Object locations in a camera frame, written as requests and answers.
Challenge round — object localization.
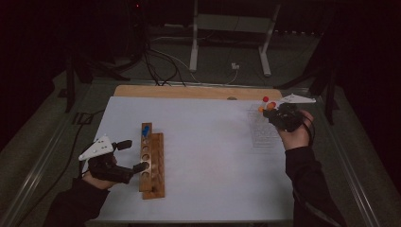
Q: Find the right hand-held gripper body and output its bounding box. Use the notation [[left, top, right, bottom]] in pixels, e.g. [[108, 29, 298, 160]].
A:
[[268, 93, 317, 133]]

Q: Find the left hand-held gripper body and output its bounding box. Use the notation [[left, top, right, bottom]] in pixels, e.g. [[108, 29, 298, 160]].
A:
[[78, 135, 135, 185]]

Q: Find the wooden test tube rack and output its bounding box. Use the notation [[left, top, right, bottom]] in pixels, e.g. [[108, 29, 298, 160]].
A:
[[138, 122, 166, 201]]

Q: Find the person's left hand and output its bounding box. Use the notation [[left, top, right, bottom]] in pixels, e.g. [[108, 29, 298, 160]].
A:
[[81, 171, 117, 191]]

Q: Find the person's right hand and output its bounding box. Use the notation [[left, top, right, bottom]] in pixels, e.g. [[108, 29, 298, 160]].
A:
[[277, 109, 315, 151]]

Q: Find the black stand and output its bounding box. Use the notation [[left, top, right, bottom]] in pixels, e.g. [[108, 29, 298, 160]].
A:
[[58, 53, 131, 114], [273, 62, 340, 126]]

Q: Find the white table sheet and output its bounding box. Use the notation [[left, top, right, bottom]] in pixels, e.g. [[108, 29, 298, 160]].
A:
[[91, 96, 296, 222]]

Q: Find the white metal stand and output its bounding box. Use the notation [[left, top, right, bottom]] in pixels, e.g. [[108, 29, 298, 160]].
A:
[[188, 0, 282, 78]]

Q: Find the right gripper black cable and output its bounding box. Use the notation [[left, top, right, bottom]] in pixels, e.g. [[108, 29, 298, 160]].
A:
[[299, 113, 316, 148]]

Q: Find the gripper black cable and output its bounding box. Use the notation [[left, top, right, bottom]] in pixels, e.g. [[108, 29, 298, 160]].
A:
[[299, 113, 316, 148], [15, 108, 107, 226]]

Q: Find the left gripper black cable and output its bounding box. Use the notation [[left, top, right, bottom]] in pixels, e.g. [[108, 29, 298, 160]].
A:
[[15, 108, 107, 226]]

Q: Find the white cable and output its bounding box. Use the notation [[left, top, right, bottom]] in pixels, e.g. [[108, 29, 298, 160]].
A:
[[150, 46, 240, 86]]

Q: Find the metal frame rail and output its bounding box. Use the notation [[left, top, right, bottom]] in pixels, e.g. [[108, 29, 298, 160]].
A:
[[310, 91, 384, 227], [0, 79, 96, 227]]

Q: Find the bundle of black cables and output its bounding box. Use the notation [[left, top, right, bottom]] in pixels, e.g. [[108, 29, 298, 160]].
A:
[[126, 0, 187, 88]]

